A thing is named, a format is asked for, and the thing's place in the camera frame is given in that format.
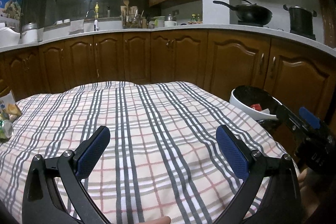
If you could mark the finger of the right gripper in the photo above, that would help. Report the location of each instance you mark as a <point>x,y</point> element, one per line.
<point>310,118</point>
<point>296,124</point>

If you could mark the black wok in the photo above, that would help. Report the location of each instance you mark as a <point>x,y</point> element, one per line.
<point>249,13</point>

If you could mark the white trash bin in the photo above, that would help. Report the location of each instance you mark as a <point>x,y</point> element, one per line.
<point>244,96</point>

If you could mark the utensil drying rack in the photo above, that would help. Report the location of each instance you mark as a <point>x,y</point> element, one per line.
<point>130,16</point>

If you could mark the white mug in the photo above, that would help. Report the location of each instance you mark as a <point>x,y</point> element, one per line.
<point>170,23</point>

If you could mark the red sauce packet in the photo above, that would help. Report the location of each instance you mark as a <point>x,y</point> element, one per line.
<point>256,107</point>

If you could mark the person left hand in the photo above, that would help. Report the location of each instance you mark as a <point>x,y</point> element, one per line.
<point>161,220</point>

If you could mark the white blue milk carton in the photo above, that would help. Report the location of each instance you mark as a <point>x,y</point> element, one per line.
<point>10,107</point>

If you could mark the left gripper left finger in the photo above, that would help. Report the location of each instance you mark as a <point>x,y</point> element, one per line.
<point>42,202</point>

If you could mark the crushed green can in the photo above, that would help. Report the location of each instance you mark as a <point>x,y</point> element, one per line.
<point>6,129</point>

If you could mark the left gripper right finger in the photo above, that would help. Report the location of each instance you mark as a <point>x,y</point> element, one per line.
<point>281,202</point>

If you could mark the wooden lower cabinets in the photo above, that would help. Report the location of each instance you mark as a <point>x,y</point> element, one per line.
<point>296,73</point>

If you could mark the yellow dish soap bottle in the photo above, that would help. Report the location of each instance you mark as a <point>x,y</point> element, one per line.
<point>96,8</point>

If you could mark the black stock pot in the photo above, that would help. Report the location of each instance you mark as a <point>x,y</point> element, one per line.
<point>301,21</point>

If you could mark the plaid tablecloth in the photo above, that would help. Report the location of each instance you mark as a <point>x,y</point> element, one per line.
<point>162,158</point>

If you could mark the person right hand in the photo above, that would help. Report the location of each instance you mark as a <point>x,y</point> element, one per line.
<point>309,200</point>

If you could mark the kitchen faucet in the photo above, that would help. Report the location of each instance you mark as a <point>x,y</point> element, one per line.
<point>93,12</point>

